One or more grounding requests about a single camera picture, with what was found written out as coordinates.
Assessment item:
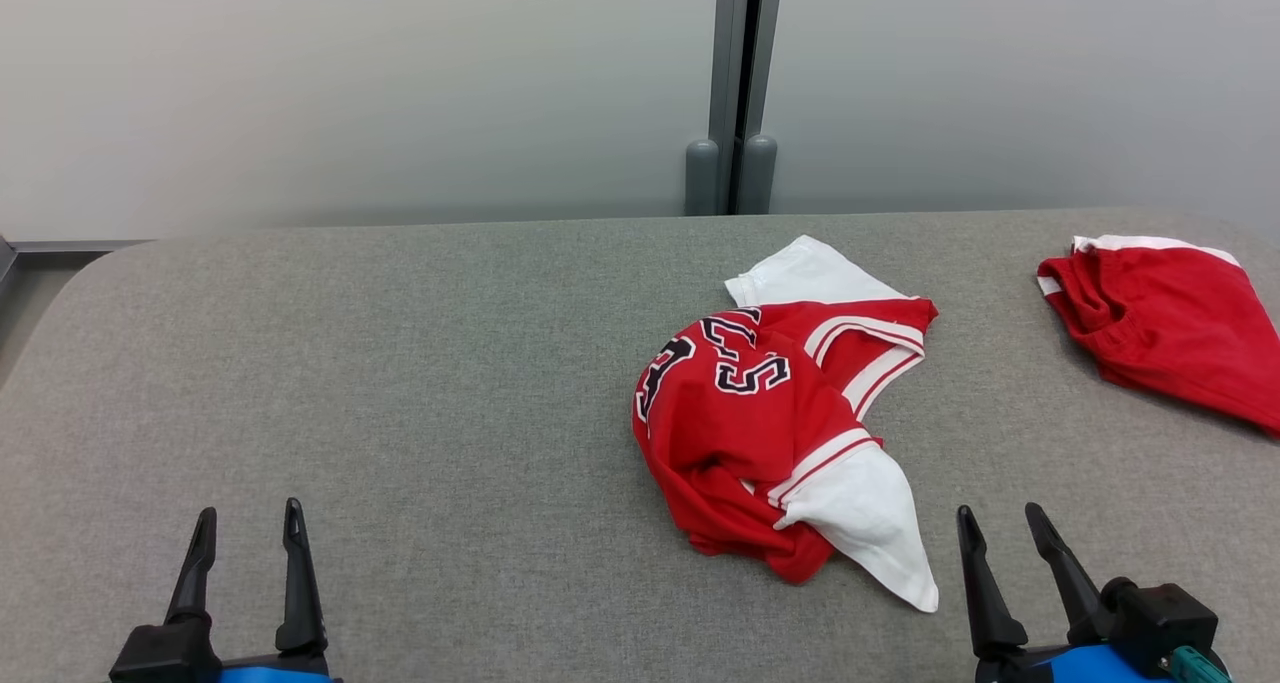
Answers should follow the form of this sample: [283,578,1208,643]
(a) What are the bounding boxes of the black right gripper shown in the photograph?
[955,503,1231,683]

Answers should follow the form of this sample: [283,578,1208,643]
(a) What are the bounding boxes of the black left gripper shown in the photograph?
[108,498,341,683]

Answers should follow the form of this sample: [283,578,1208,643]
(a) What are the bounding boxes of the red shorts with white stripe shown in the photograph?
[1037,235,1280,437]

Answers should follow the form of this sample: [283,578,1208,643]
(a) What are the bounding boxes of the red white lettered jersey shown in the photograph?
[632,235,941,614]

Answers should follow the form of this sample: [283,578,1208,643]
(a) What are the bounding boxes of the grey fabric upholstered platform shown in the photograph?
[0,208,1280,683]

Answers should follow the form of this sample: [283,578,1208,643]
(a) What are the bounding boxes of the grey floor rail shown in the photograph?
[0,235,151,294]

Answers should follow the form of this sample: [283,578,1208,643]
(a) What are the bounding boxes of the grey double partition post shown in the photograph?
[685,0,786,216]

